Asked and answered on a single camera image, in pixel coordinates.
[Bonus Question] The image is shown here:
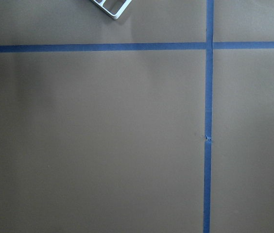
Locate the white cup rack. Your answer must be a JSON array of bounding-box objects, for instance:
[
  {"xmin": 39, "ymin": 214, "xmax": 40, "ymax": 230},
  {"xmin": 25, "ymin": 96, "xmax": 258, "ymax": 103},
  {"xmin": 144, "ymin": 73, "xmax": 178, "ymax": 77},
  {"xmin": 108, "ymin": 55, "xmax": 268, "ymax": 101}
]
[{"xmin": 91, "ymin": 0, "xmax": 131, "ymax": 20}]

